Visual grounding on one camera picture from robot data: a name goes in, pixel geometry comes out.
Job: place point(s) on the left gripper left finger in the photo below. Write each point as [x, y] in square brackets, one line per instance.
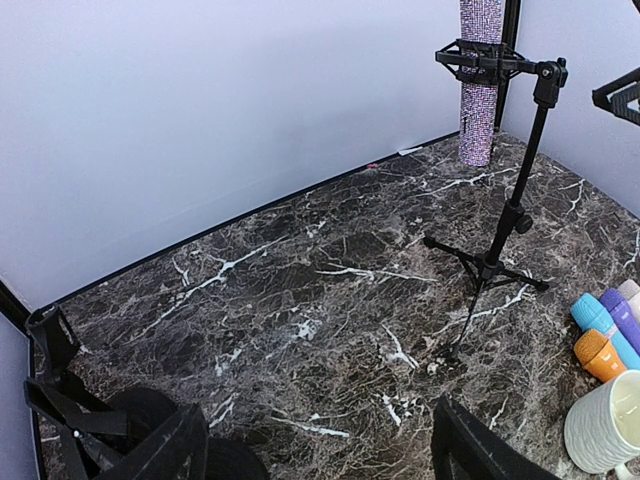
[176, 450]

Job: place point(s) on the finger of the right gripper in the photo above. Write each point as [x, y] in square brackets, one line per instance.
[620, 97]

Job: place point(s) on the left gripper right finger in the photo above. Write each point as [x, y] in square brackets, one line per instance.
[464, 448]

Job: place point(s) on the black stand of purple microphone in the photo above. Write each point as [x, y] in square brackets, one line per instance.
[95, 435]

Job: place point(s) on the silver glitter microphone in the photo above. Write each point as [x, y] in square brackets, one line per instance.
[481, 21]

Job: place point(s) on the orange toy microphone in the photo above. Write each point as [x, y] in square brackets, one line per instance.
[598, 356]

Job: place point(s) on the black stand of blue microphone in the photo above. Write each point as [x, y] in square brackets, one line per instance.
[54, 336]

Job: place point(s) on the blue toy microphone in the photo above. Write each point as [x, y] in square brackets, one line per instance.
[590, 314]

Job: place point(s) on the pink toy microphone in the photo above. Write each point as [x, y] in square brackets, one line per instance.
[630, 290]

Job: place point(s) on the purple toy microphone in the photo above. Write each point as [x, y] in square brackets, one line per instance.
[622, 315]

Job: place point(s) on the black stand of orange microphone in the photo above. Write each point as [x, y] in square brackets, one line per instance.
[231, 460]

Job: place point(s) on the white ceramic mug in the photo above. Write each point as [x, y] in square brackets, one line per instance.
[601, 429]

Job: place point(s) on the white tape scrap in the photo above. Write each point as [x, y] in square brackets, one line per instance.
[408, 151]

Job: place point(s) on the left black frame post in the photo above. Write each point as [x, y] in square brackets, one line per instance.
[13, 310]

